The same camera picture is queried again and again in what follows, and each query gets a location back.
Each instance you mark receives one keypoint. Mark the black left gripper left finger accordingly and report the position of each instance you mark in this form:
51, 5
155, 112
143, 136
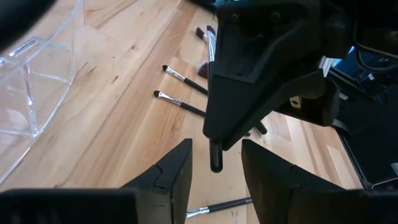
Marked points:
174, 174

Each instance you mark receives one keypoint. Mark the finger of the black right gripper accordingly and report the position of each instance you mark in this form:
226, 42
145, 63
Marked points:
236, 102
320, 105

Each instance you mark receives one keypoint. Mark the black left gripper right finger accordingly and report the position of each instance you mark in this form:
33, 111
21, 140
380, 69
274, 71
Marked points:
267, 180

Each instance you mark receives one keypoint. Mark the fan makeup brush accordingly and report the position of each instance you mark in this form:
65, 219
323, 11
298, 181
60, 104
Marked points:
202, 70

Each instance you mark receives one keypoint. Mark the thin black makeup brush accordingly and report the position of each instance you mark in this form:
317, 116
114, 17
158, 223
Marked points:
224, 205

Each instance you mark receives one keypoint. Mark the small silver-ferrule makeup brush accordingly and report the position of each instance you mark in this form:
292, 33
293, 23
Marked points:
177, 101
186, 81

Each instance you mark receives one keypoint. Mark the clear acrylic brush organizer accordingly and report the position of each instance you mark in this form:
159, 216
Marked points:
31, 77

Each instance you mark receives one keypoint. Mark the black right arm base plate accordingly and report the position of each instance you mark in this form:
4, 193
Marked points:
370, 140

